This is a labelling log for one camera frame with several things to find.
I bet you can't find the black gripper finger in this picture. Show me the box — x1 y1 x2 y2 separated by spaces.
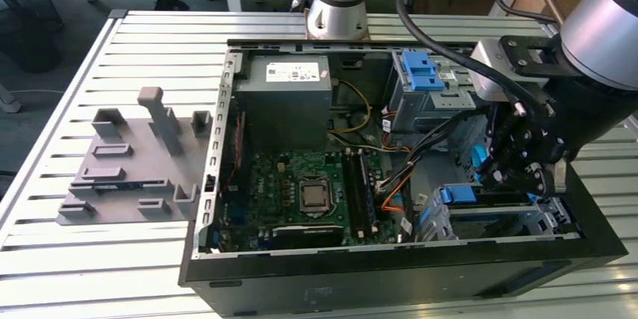
482 102 530 189
518 126 568 193

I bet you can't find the metal disk bay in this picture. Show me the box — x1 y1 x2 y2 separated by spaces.
432 184 569 242

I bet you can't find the metal optical drive cage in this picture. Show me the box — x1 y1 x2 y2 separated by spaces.
388 49 493 136

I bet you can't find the blue plastic latch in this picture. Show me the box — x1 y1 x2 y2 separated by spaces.
400 51 449 92

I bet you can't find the black RAM slot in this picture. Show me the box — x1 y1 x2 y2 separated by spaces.
344 149 365 238
357 149 378 234

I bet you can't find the CPU socket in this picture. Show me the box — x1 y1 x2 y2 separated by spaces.
297 175 337 219

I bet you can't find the silver CPU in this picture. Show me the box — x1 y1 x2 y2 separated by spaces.
302 183 332 210

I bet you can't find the grey power supply unit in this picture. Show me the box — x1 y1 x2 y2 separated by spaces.
234 53 334 152

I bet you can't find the black graphics card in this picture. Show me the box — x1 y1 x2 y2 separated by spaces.
272 223 345 249

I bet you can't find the green motherboard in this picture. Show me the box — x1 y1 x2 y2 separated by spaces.
219 149 405 251

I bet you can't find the black PC case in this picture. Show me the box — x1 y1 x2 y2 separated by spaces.
178 38 629 318

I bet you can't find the grey parts rack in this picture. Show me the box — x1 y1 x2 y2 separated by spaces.
55 86 215 227

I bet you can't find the white desk foot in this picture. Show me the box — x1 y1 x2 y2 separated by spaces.
0 81 22 114

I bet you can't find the black mesh bin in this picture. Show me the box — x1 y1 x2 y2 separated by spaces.
0 0 66 73

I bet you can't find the blue data wire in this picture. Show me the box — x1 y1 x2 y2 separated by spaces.
470 143 489 185

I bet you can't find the black wire bundle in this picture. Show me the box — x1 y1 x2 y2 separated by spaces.
377 109 493 195

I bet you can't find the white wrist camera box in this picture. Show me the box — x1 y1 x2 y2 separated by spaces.
472 40 520 102

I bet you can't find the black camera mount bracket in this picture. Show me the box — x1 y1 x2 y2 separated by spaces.
498 34 568 78

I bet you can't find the yellow power wire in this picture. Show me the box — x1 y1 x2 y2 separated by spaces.
329 78 374 134

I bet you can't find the orange red power wire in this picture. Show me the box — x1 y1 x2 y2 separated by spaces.
381 184 406 216

